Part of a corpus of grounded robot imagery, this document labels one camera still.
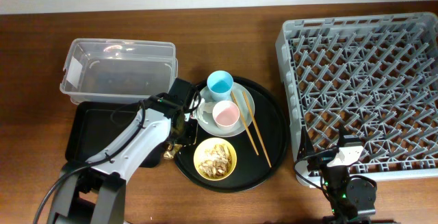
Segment black rectangular tray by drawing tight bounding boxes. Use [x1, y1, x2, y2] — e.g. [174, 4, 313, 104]
[64, 101, 168, 169]

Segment clear plastic bin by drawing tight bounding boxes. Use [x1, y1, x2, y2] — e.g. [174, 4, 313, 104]
[60, 38, 178, 104]

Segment food scraps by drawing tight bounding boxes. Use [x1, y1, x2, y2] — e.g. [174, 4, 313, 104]
[198, 144, 232, 179]

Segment brown gold snack wrapper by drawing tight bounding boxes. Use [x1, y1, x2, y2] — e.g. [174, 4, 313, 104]
[163, 142, 183, 160]

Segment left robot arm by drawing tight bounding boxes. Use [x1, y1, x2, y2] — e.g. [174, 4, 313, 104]
[34, 78, 201, 223]

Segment grey dishwasher rack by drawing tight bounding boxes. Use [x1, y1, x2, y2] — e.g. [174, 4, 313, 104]
[275, 12, 437, 181]

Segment pink cup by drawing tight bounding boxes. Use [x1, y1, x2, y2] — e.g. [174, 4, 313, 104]
[212, 101, 240, 130]

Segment blue cup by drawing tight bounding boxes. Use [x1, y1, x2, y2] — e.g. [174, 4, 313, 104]
[207, 71, 234, 101]

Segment right wooden chopstick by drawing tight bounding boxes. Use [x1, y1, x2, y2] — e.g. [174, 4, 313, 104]
[242, 92, 272, 168]

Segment wooden chopstick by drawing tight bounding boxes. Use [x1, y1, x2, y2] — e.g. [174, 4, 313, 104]
[242, 92, 272, 168]
[231, 91, 259, 156]

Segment white tissue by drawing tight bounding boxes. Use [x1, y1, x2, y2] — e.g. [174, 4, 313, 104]
[191, 98, 216, 124]

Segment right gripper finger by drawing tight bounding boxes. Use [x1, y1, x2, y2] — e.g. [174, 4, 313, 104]
[297, 127, 314, 160]
[337, 127, 352, 147]

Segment left wooden chopstick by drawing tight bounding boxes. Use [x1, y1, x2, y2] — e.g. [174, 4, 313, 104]
[231, 91, 259, 156]

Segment round black tray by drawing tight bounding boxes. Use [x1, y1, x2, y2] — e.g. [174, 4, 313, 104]
[175, 76, 290, 193]

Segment yellow bowl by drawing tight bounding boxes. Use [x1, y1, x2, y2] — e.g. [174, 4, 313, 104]
[193, 138, 237, 181]

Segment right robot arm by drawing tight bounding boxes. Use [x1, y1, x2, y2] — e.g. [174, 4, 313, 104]
[296, 127, 377, 223]

